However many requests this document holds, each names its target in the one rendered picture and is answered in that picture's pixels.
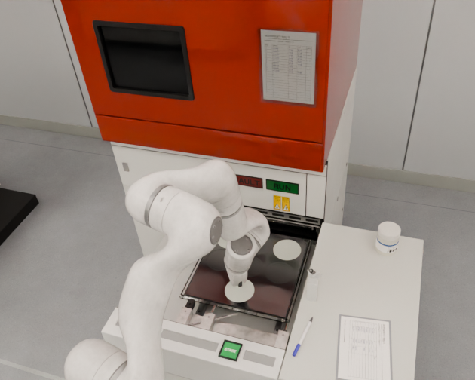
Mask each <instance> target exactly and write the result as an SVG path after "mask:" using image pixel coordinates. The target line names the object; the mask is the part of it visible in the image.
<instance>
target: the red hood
mask: <svg viewBox="0 0 475 380"><path fill-rule="evenodd" d="M60 1H61V4H62V6H63V11H64V14H65V17H66V21H67V24H68V27H69V31H70V34H71V36H72V41H73V44H74V46H75V51H76V53H77V57H78V61H79V64H80V67H81V71H82V74H83V76H84V81H85V84H86V87H87V91H88V93H89V97H90V101H91V104H92V106H93V111H94V114H95V116H96V120H97V123H98V127H99V129H100V134H101V137H102V139H103V140H104V141H109V142H115V143H124V144H130V145H135V146H145V147H150V148H156V149H166V150H171V151H177V152H186V153H192V154H197V155H207V156H212V157H218V158H227V159H233V160H239V161H248V162H253V163H259V164H269V165H274V166H279V167H289V168H295V169H300V170H310V171H315V172H321V173H322V172H323V171H324V168H325V165H326V161H327V158H328V156H329V151H330V149H331V146H332V144H333V139H334V136H335V134H336V130H337V127H338V124H339V120H340V118H341V115H342V110H343V108H344V105H345V101H346V98H347V95H348V91H349V89H350V86H351V82H352V79H353V77H354V72H355V69H356V67H357V55H358V46H359V38H360V23H361V14H362V7H363V0H60Z"/></svg>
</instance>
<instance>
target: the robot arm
mask: <svg viewBox="0 0 475 380"><path fill-rule="evenodd" d="M125 206H126V209H127V211H128V213H129V214H130V215H131V216H132V217H133V218H134V219H135V220H136V221H137V222H140V223H142V224H143V225H146V226H148V227H150V228H152V229H154V230H156V231H159V232H160V233H162V234H165V235H166V236H167V244H166V246H165V247H164V248H163V249H162V250H159V251H157V252H155V253H151V254H148V255H147V256H144V257H142V258H141V259H138V260H137V261H136V262H135V263H134V264H133V266H132V267H131V269H130V271H129V273H128V276H127V279H126V281H125V284H124V288H123V290H122V294H121V298H120V302H119V306H118V323H119V326H120V330H121V334H122V336H123V339H124V343H125V346H126V349H127V353H126V352H124V351H122V350H121V349H120V348H117V347H116V346H114V345H112V344H111V343H109V342H106V341H104V340H102V339H85V340H84V341H82V342H79V343H78V344H77V345H76V346H75V347H74V348H73V349H72V350H71V351H70V352H69V354H68V356H67V358H66V362H65V365H64V376H65V380H165V376H164V361H163V354H162V347H161V329H162V323H163V319H164V313H165V310H166V307H167V304H168V302H169V299H170V295H171V293H172V290H173V287H174V284H175V282H176V280H177V278H178V276H179V275H180V274H181V273H182V271H183V270H184V269H185V268H187V267H188V266H189V265H190V264H192V263H193V262H195V261H197V260H198V259H200V258H201V257H203V256H205V255H207V254H208V253H209V252H210V251H212V250H213V248H214V247H215V246H216V245H217V244H218V242H219V239H220V238H222V239H223V240H225V241H227V245H226V251H225V258H224V263H225V267H226V270H227V272H228V276H229V279H230V281H231V285H232V286H233V287H234V286H237V285H238V287H242V281H243V282H244V283H246V281H247V271H248V270H249V268H250V266H251V263H252V261H253V258H254V256H255V255H256V254H257V252H258V251H259V250H260V248H261V247H262V246H263V245H264V244H265V242H266V241H267V240H268V238H269V236H270V228H269V224H268V221H267V219H266V218H265V216H264V215H263V214H261V213H260V212H259V211H257V210H254V209H252V208H249V207H244V204H243V201H242V197H241V192H240V189H239V185H238V180H237V177H236V175H235V172H234V170H233V169H232V167H231V166H230V165H229V164H228V163H226V162H225V161H223V160H219V159H213V160H209V161H206V162H204V163H202V164H200V165H198V166H196V167H192V168H188V169H183V170H164V171H159V172H155V173H150V174H148V175H146V176H143V177H141V178H140V179H138V180H137V181H136V182H134V183H133V184H132V185H131V186H130V188H129V189H128V190H127V194H126V196H125Z"/></svg>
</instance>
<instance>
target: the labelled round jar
mask: <svg viewBox="0 0 475 380"><path fill-rule="evenodd" d="M400 232H401V229H400V227H399V225H398V224H396V223H394V222H383V223H381V224H380V225H379V227H378V234H377V238H376V242H375V249H376V251H377V252H378V253H380V254H381V255H383V256H392V255H394V254H395V253H396V251H397V247H398V243H399V239H400Z"/></svg>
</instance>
